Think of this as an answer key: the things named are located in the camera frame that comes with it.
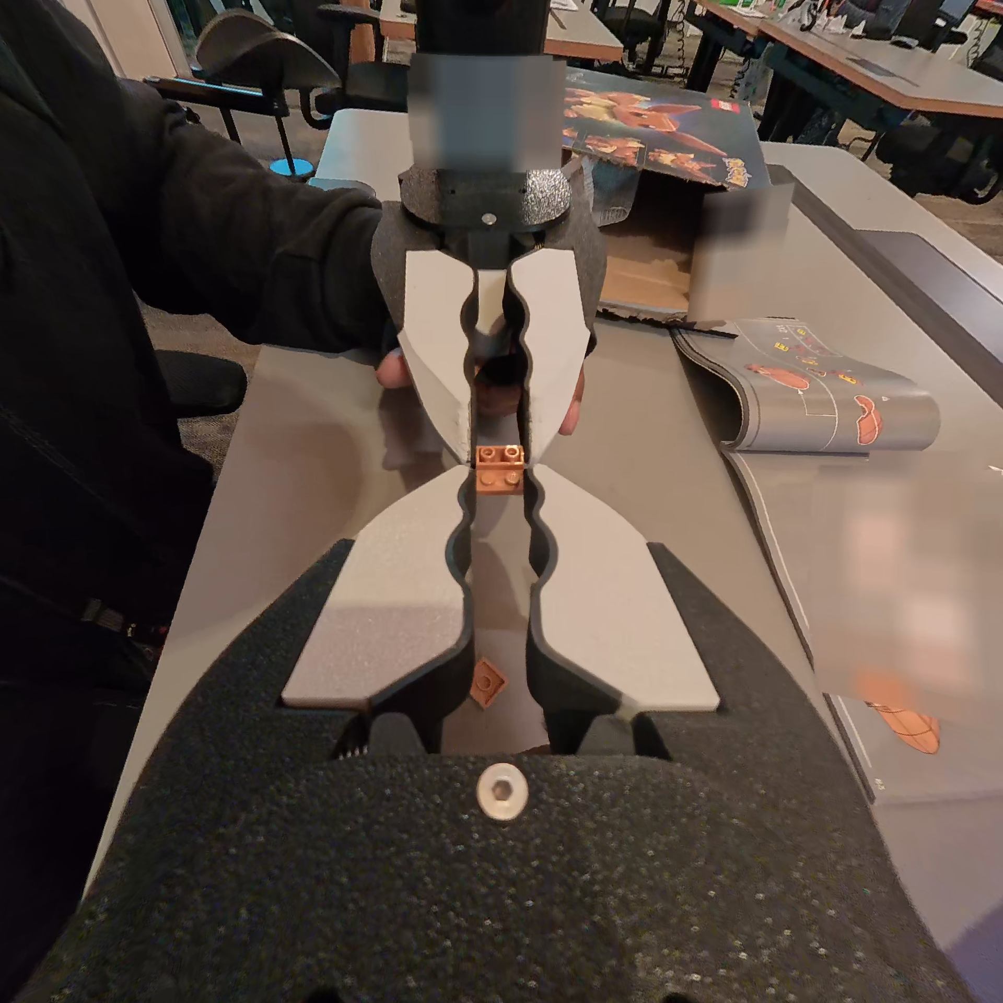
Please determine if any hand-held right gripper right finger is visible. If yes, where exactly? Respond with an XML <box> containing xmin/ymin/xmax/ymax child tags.
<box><xmin>526</xmin><ymin>468</ymin><xmax>722</xmax><ymax>714</ymax></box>

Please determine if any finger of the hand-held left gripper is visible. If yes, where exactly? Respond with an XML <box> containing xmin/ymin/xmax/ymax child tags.
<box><xmin>403</xmin><ymin>251</ymin><xmax>479</xmax><ymax>460</ymax></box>
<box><xmin>505</xmin><ymin>247</ymin><xmax>593</xmax><ymax>466</ymax></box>

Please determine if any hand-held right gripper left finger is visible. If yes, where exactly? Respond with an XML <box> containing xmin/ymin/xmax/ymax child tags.
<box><xmin>283</xmin><ymin>468</ymin><xmax>473</xmax><ymax>709</ymax></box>

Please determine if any brown two-stud brick plate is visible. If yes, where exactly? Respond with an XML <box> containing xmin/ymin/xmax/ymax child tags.
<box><xmin>477</xmin><ymin>444</ymin><xmax>528</xmax><ymax>492</ymax></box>

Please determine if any grey desk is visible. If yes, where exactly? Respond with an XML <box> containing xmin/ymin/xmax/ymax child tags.
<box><xmin>87</xmin><ymin>322</ymin><xmax>1003</xmax><ymax>1003</ymax></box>

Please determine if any person's left hand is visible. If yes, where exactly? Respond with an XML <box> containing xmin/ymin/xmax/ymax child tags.
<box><xmin>377</xmin><ymin>348</ymin><xmax>586</xmax><ymax>437</ymax></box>

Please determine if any cardboard box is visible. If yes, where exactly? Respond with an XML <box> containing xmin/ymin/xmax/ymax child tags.
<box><xmin>562</xmin><ymin>87</ymin><xmax>792</xmax><ymax>330</ymax></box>

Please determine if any grey instruction booklet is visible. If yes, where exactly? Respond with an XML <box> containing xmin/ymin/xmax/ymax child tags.
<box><xmin>674</xmin><ymin>314</ymin><xmax>1003</xmax><ymax>803</ymax></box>

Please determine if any black office chair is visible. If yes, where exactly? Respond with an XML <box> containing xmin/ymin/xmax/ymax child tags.
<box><xmin>149</xmin><ymin>8</ymin><xmax>409</xmax><ymax>177</ymax></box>
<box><xmin>157</xmin><ymin>348</ymin><xmax>249</xmax><ymax>421</ymax></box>

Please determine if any light grey table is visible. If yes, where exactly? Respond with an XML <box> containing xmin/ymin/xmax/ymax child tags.
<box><xmin>768</xmin><ymin>142</ymin><xmax>1003</xmax><ymax>409</ymax></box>

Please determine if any long wooden table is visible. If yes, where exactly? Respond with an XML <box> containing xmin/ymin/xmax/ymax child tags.
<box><xmin>690</xmin><ymin>1</ymin><xmax>1003</xmax><ymax>119</ymax></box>

